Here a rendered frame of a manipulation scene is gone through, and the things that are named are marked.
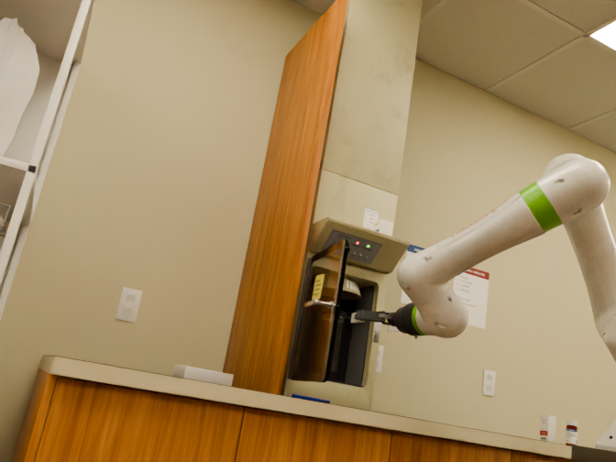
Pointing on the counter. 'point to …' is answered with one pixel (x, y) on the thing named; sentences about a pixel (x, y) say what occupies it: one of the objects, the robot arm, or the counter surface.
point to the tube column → (372, 93)
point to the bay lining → (356, 337)
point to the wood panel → (284, 209)
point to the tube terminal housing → (326, 187)
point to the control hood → (392, 246)
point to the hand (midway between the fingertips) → (372, 322)
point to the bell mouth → (350, 290)
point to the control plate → (355, 246)
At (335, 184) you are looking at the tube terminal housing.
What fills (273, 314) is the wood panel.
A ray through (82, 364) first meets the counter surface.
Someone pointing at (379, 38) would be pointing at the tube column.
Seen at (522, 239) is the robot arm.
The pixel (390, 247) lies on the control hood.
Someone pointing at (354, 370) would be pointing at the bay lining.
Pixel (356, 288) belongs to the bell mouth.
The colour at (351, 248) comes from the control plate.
